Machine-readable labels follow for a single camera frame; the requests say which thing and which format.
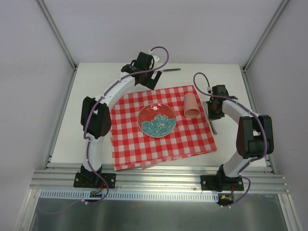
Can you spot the aluminium frame post right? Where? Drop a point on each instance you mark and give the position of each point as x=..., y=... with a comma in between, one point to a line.
x=268, y=29

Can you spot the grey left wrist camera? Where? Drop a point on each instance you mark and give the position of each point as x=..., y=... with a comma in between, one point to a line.
x=155, y=59

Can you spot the white slotted cable duct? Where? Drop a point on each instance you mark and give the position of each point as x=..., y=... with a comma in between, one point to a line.
x=131, y=195

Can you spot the red teal ceramic plate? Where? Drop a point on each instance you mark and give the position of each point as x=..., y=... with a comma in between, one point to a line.
x=156, y=120

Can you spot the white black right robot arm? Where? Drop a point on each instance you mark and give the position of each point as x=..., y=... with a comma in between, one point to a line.
x=254, y=134

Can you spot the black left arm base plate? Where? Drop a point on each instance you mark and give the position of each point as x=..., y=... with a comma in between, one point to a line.
x=81, y=181

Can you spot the fork with green handle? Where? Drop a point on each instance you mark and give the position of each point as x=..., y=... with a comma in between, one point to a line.
x=171, y=70

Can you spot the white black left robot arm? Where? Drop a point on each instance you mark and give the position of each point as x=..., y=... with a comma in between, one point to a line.
x=95, y=115

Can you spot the salmon pink plastic cup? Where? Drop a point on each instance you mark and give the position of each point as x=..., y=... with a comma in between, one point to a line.
x=191, y=108

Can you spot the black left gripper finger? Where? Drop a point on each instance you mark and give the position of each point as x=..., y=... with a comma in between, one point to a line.
x=150, y=85
x=157, y=76

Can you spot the aluminium front rail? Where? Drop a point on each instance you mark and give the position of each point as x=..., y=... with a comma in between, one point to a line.
x=158, y=178

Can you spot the aluminium frame post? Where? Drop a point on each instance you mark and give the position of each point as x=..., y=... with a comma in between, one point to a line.
x=48, y=17
x=268, y=29

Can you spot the silver table knife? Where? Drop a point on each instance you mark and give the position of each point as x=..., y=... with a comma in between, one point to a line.
x=208, y=119

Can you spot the aluminium frame post left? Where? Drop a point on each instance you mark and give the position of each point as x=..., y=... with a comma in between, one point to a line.
x=48, y=17

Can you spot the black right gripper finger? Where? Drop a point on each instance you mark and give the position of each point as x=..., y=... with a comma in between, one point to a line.
x=211, y=115
x=220, y=115

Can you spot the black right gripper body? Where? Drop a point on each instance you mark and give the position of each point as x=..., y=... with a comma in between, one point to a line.
x=214, y=111

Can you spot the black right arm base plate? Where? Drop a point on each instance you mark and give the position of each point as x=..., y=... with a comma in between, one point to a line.
x=213, y=183

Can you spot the red white checkered cloth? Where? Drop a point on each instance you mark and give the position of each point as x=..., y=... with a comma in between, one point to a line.
x=131, y=148

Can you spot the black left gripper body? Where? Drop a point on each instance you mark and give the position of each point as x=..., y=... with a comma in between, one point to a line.
x=149, y=80

